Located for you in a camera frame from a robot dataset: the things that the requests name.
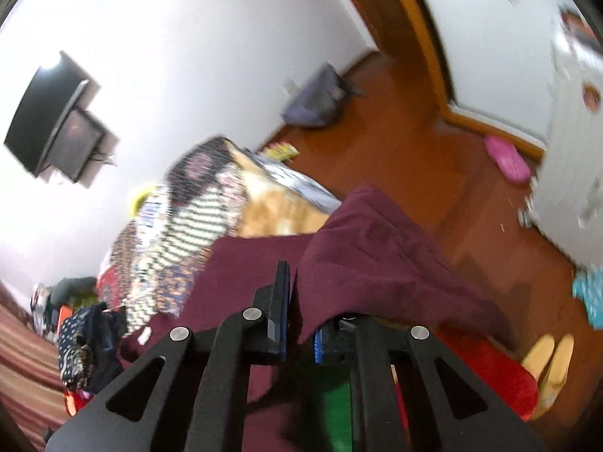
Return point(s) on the maroon cloth garment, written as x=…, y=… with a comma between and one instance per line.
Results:
x=377, y=254

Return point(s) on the patterned colourful blanket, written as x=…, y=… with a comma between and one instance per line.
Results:
x=188, y=226

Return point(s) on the yellow slippers pair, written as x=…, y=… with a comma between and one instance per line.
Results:
x=549, y=362

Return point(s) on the dark dotted cloth pile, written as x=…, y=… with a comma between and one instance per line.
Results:
x=87, y=343

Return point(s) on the wooden door frame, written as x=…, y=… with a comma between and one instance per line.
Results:
x=424, y=42

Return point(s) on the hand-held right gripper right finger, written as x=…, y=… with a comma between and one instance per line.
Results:
x=319, y=346

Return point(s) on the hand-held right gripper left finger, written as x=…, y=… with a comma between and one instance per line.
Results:
x=281, y=334

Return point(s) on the purple grey bag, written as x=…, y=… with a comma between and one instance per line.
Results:
x=320, y=96

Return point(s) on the pink slipper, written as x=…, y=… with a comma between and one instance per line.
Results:
x=508, y=157

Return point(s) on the teal cloth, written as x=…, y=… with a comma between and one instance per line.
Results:
x=591, y=294

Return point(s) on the yellow printed packet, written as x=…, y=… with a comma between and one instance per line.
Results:
x=281, y=151

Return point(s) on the green cloth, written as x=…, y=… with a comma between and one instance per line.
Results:
x=337, y=414

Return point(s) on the orange tan bed sheet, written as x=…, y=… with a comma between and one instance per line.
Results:
x=278, y=207

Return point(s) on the red cloth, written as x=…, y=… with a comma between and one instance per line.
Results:
x=494, y=376

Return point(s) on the striped red mat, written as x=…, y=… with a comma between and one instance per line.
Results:
x=26, y=348

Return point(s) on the white cabinet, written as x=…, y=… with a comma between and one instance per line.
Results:
x=572, y=141

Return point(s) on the wall-mounted black television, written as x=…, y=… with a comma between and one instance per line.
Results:
x=52, y=122

